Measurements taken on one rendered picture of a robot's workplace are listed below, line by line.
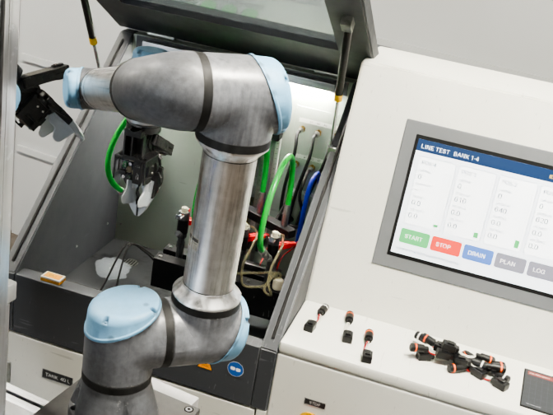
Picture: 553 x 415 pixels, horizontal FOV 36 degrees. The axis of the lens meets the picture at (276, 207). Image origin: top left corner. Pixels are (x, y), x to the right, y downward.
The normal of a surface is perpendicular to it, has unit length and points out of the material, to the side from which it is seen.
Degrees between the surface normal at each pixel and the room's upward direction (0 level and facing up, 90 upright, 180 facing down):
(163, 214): 90
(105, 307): 7
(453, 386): 0
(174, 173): 90
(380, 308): 76
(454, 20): 90
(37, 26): 90
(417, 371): 0
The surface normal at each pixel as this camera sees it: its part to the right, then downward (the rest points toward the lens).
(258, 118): 0.41, 0.50
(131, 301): 0.04, -0.90
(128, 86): -0.65, 0.00
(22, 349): -0.29, 0.33
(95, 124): 0.94, 0.25
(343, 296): -0.24, 0.10
